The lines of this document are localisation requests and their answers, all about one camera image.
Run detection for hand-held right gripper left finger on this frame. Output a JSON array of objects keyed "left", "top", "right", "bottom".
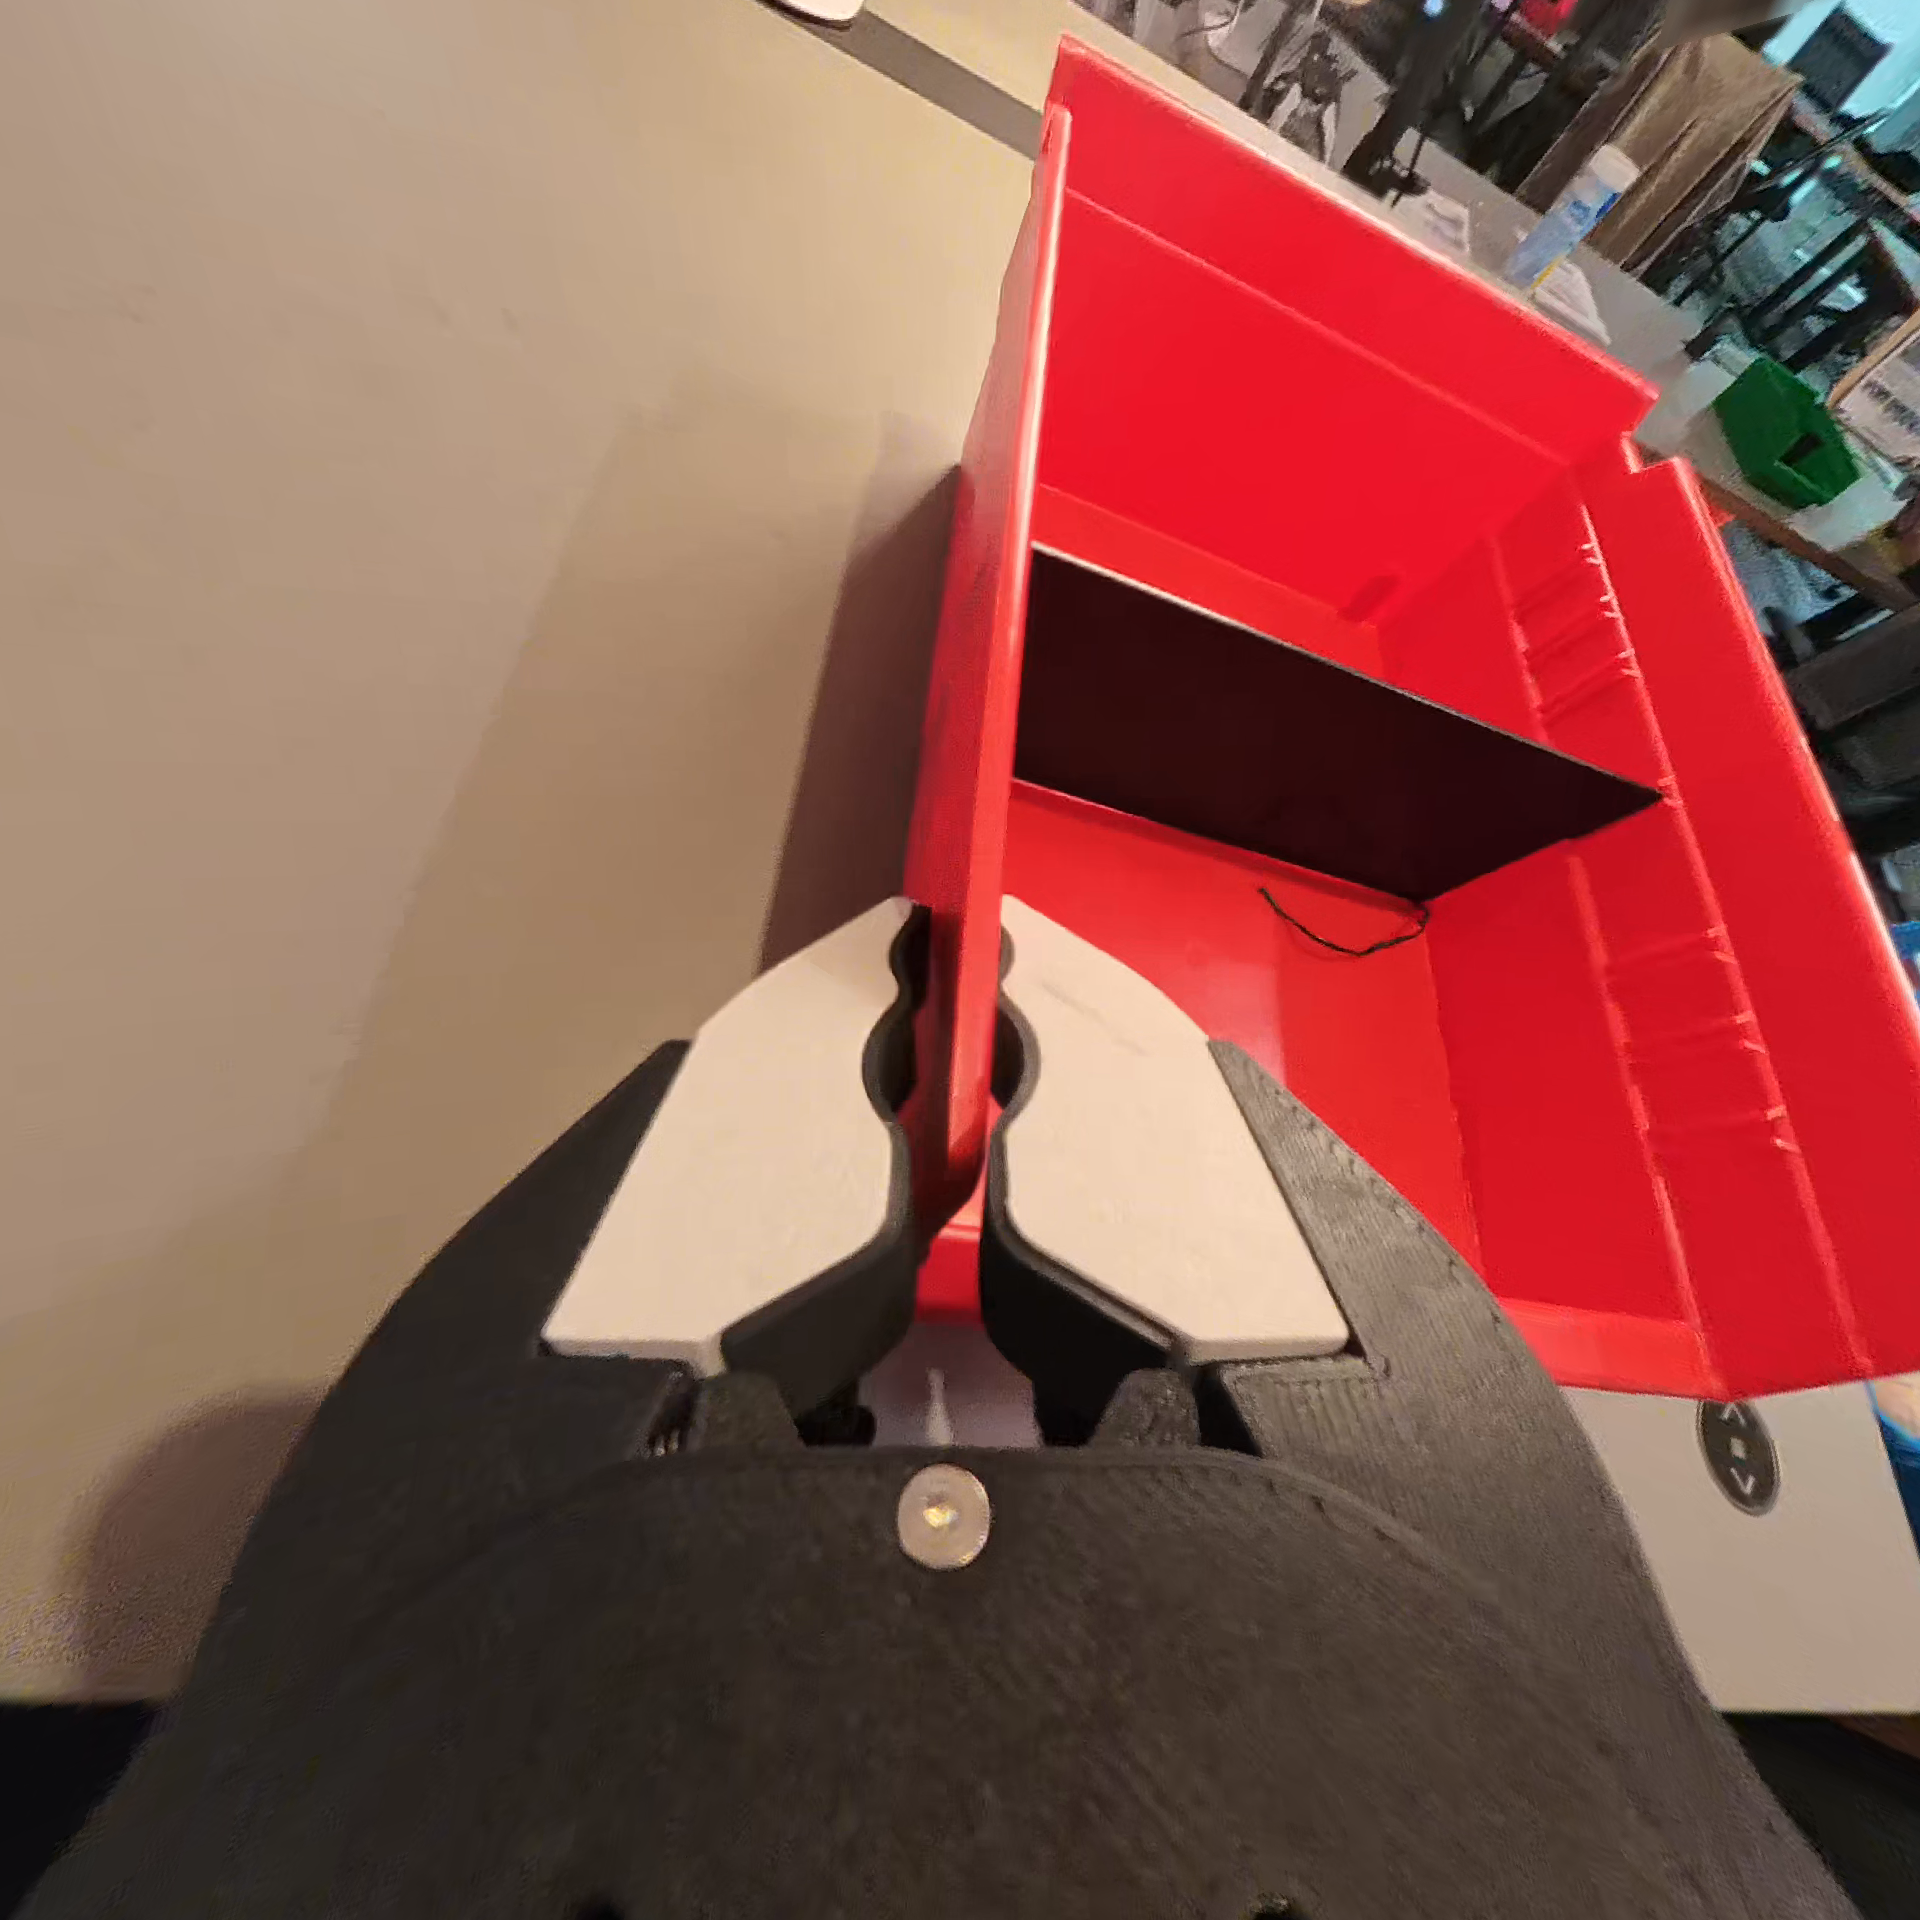
[{"left": 540, "top": 897, "right": 922, "bottom": 1412}]

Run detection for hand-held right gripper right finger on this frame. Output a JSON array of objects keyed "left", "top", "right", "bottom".
[{"left": 977, "top": 897, "right": 1349, "bottom": 1420}]

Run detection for red storage bin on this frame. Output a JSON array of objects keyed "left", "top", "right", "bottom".
[{"left": 901, "top": 33, "right": 1920, "bottom": 1403}]

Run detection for white plastic bottle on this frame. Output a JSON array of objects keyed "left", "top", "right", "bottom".
[{"left": 1498, "top": 141, "right": 1636, "bottom": 287}]

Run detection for green storage bin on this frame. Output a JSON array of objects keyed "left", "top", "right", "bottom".
[{"left": 1710, "top": 354, "right": 1862, "bottom": 509}]

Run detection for black bin divider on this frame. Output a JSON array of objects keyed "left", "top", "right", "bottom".
[{"left": 1012, "top": 545, "right": 1670, "bottom": 906}]

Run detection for black desk control panel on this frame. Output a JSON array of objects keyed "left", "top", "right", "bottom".
[{"left": 1697, "top": 1399, "right": 1783, "bottom": 1518}]

